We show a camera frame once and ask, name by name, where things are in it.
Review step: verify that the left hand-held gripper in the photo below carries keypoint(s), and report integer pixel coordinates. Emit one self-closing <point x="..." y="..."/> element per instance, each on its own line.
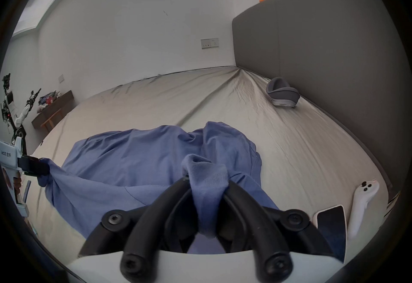
<point x="9" y="159"/>

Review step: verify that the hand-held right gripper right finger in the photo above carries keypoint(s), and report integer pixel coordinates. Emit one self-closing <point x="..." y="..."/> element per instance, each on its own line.
<point x="254" y="211"/>

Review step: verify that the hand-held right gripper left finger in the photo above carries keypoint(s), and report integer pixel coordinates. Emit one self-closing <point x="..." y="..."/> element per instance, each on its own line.
<point x="151" y="211"/>

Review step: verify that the blue shirt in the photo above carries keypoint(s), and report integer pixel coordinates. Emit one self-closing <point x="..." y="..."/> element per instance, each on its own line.
<point x="135" y="162"/>

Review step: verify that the person's left hand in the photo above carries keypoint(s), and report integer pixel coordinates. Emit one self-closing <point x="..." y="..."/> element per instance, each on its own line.
<point x="16" y="184"/>

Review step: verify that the white and black robot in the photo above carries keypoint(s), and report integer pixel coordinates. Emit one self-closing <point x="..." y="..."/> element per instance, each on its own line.
<point x="17" y="114"/>

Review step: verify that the dark wooden table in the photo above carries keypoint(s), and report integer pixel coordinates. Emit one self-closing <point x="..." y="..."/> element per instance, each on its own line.
<point x="53" y="107"/>

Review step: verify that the phone in white case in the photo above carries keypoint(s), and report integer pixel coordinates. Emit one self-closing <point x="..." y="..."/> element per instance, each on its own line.
<point x="331" y="230"/>

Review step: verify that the bed with beige sheet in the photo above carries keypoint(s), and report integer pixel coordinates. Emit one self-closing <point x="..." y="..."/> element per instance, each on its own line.
<point x="305" y="146"/>

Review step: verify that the white hand controller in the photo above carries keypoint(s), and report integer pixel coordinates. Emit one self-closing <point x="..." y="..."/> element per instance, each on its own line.
<point x="362" y="207"/>

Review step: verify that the grey headset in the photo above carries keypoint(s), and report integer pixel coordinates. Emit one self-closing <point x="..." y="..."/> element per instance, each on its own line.
<point x="283" y="93"/>

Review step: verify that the grey padded headboard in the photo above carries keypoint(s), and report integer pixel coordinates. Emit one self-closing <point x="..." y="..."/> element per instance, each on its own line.
<point x="338" y="49"/>

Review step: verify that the wide wall socket panel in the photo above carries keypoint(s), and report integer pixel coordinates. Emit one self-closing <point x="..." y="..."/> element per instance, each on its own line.
<point x="210" y="43"/>

